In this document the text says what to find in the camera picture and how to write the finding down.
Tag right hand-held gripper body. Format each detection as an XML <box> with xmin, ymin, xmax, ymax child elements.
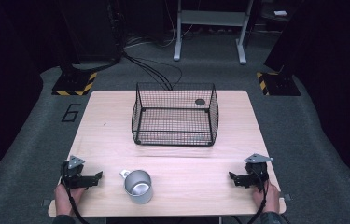
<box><xmin>244</xmin><ymin>152</ymin><xmax>274</xmax><ymax>191</ymax></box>

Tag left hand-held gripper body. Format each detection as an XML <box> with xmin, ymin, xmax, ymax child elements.
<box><xmin>60</xmin><ymin>155</ymin><xmax>86</xmax><ymax>189</ymax></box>

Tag person's left hand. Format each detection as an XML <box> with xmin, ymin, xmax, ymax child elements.
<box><xmin>53</xmin><ymin>182</ymin><xmax>86</xmax><ymax>217</ymax></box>

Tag person's right hand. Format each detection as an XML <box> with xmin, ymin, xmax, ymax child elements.
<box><xmin>251</xmin><ymin>180</ymin><xmax>281</xmax><ymax>215</ymax></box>

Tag silver metal cup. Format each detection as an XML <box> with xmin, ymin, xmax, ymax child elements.
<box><xmin>119</xmin><ymin>169</ymin><xmax>154</xmax><ymax>205</ymax></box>

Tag black cabinet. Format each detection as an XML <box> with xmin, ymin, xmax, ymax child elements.
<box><xmin>58</xmin><ymin>0</ymin><xmax>124</xmax><ymax>64</ymax></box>

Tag white metal stand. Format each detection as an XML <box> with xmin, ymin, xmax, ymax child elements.
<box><xmin>173</xmin><ymin>0</ymin><xmax>255</xmax><ymax>65</ymax></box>

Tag black wire basket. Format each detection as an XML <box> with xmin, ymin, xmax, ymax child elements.
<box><xmin>131</xmin><ymin>81</ymin><xmax>220</xmax><ymax>147</ymax></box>

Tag black yellow striped base plate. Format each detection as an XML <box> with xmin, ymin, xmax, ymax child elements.
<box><xmin>51</xmin><ymin>70</ymin><xmax>98</xmax><ymax>97</ymax></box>
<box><xmin>255</xmin><ymin>71</ymin><xmax>301</xmax><ymax>97</ymax></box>

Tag black floor cables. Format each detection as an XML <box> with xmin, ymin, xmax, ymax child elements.
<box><xmin>121</xmin><ymin>50</ymin><xmax>184</xmax><ymax>91</ymax></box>

